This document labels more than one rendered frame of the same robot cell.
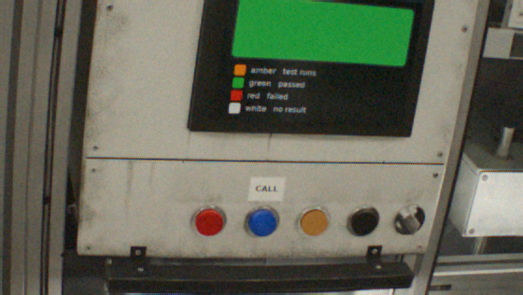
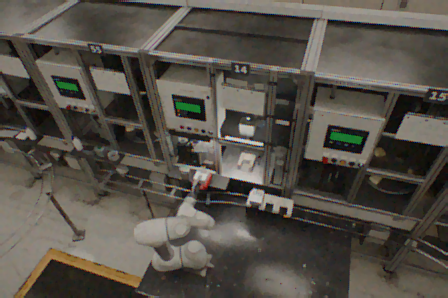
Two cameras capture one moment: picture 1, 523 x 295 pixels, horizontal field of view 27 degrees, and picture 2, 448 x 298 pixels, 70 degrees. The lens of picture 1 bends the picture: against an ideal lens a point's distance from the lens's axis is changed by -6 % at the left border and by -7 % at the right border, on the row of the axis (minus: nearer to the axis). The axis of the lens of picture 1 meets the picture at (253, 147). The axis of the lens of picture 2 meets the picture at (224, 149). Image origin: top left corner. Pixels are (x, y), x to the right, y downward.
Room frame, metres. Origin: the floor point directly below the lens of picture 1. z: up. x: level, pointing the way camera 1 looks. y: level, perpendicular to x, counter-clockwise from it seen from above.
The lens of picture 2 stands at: (-0.20, -1.37, 3.08)
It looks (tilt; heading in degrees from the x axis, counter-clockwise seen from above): 46 degrees down; 37
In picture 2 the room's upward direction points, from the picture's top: 3 degrees counter-clockwise
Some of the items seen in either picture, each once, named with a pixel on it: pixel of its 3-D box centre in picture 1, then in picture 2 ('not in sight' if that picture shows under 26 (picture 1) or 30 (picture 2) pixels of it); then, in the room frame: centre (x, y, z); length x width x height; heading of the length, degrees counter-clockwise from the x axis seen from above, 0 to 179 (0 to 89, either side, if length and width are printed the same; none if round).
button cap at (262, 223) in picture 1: (261, 221); not in sight; (1.12, -0.02, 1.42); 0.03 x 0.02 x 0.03; 107
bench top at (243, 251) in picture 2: not in sight; (251, 255); (0.82, -0.79, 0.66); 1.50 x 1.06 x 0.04; 107
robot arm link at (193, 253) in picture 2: not in sight; (194, 253); (0.52, -0.48, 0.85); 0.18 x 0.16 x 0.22; 135
